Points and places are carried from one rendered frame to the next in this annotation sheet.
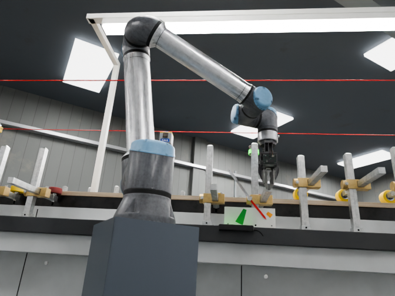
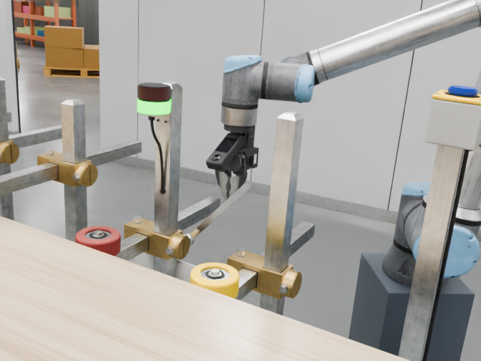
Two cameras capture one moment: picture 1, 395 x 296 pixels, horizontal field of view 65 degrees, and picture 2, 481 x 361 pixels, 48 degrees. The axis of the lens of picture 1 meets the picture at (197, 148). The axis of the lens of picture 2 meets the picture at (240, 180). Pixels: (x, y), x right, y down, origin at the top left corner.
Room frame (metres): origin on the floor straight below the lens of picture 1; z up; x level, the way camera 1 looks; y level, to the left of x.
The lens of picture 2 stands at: (2.53, 0.19, 1.32)
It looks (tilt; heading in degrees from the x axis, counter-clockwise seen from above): 18 degrees down; 202
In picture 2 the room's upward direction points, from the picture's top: 4 degrees clockwise
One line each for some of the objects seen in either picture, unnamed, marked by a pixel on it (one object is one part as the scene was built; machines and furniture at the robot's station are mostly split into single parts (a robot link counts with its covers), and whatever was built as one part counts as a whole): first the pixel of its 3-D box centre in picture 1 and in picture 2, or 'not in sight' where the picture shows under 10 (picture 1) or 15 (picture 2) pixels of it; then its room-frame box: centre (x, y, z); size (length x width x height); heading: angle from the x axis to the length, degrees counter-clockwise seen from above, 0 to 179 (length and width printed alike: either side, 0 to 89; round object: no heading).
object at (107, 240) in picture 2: not in sight; (98, 260); (1.78, -0.38, 0.85); 0.08 x 0.08 x 0.11
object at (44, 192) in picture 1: (36, 192); not in sight; (1.77, 0.90, 0.84); 0.13 x 0.06 x 0.05; 84
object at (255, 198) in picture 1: (258, 200); (155, 239); (1.64, -0.34, 0.84); 0.13 x 0.06 x 0.05; 84
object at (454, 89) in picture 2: not in sight; (462, 93); (1.69, 0.19, 1.22); 0.04 x 0.04 x 0.02
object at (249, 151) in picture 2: (268, 155); (237, 147); (1.29, -0.32, 0.97); 0.09 x 0.08 x 0.12; 169
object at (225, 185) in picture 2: (272, 178); (230, 185); (1.29, -0.33, 0.87); 0.06 x 0.03 x 0.09; 169
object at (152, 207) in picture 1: (146, 209); (417, 256); (0.98, 0.15, 0.65); 0.19 x 0.19 x 0.10
